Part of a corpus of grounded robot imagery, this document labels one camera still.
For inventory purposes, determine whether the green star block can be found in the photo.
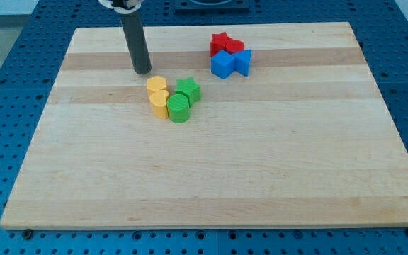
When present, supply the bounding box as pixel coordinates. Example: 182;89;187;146
174;77;201;108

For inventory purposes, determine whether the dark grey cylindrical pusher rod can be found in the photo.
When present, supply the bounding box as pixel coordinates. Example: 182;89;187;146
120;10;152;74

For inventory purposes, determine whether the light wooden board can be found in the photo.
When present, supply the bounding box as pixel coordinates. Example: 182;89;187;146
0;22;408;230

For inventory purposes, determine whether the blue triangle block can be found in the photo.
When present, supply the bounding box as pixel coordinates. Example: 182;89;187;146
232;50;252;77

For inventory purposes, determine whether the yellow heart block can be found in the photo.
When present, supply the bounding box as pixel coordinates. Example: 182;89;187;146
149;90;169;119

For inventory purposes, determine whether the white round tool mount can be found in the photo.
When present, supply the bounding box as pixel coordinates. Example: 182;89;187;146
98;0;142;14

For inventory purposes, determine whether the green cylinder block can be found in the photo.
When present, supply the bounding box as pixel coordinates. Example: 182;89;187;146
167;94;190;123

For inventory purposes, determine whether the blue cube block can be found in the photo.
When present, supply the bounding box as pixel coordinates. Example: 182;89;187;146
210;50;235;79

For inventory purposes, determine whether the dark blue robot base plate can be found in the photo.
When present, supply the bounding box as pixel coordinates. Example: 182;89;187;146
172;0;250;13

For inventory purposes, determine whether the red star block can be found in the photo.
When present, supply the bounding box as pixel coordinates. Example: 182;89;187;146
210;32;232;57

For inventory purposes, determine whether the yellow hexagon block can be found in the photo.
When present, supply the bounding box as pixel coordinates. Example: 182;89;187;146
146;76;168;96

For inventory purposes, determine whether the red round block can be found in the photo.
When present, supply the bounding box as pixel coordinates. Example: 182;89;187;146
224;40;245;55

